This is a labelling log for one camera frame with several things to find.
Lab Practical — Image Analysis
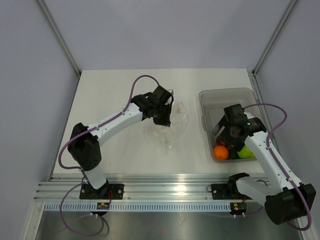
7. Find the dark green avocado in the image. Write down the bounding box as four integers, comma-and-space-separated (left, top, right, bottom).
229, 148, 240, 160

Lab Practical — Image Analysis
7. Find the dark red passion fruit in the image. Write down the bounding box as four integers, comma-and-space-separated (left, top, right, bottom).
215, 136, 228, 147

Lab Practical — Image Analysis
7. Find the left small circuit board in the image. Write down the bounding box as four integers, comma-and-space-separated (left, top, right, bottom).
96, 202, 110, 210

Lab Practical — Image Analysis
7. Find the right small circuit board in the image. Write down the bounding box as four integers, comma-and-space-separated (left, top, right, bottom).
230, 202, 247, 215

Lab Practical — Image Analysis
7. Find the light green apple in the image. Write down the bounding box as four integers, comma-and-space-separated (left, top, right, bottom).
237, 145, 255, 159

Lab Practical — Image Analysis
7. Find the aluminium frame post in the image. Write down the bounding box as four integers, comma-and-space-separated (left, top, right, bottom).
35, 0, 82, 79
252, 0, 300, 78

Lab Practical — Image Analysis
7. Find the right aluminium frame post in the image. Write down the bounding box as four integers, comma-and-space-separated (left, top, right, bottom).
252, 0, 300, 78

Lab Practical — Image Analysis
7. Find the clear plastic bin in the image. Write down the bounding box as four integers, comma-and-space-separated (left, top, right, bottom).
199, 87, 266, 163

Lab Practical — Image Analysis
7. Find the orange fruit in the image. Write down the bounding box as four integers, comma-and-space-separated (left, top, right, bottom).
213, 145, 229, 161

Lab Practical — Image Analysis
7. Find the aluminium table edge rail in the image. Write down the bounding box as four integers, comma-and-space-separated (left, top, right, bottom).
33, 173, 230, 202

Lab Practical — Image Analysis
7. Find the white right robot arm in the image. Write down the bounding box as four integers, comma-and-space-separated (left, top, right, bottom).
212, 104, 316, 231

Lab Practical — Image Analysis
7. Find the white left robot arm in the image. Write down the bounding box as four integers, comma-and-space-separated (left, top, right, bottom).
67, 85, 174, 199

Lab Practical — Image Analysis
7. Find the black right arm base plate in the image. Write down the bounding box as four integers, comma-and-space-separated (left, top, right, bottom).
206, 183, 247, 201

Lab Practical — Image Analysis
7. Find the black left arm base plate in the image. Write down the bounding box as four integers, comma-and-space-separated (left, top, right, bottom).
79, 183, 125, 200

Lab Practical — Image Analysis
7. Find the clear zip top bag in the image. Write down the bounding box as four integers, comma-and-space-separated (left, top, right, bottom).
143, 98, 189, 149

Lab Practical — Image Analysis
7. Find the white slotted cable duct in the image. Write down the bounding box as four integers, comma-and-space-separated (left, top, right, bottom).
44, 202, 231, 213

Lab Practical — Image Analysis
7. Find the small circuit board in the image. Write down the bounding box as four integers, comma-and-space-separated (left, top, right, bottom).
230, 202, 247, 215
96, 202, 110, 210

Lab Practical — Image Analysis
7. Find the left aluminium frame post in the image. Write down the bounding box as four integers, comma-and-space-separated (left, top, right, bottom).
35, 0, 82, 79

